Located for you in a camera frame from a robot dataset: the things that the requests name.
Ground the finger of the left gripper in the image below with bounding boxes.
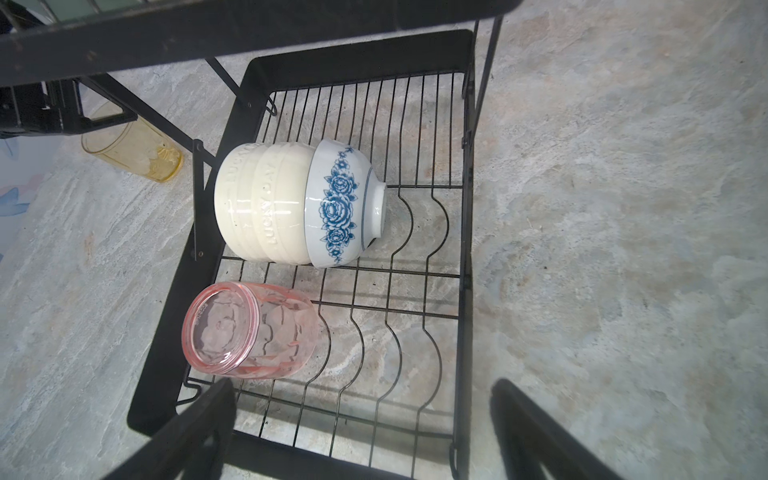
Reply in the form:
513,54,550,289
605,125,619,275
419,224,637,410
1,80,138,138

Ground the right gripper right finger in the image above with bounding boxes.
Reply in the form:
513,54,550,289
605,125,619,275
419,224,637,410
490,379,619,479

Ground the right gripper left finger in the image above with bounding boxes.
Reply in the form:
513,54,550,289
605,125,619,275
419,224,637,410
106,379,236,479

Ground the yellow glass cup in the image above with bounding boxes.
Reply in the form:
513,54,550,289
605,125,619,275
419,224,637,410
81,117,183,183

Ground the pink glass cup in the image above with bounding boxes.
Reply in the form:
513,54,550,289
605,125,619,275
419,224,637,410
181,281,321,380

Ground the black wire dish rack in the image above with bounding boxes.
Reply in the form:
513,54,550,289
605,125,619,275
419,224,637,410
1,1,516,479

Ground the cream ribbed bowl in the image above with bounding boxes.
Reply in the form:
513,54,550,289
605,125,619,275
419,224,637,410
214,142,315,265

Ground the white blue floral bowl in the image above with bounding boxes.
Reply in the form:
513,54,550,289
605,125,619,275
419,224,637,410
304,139,386,268

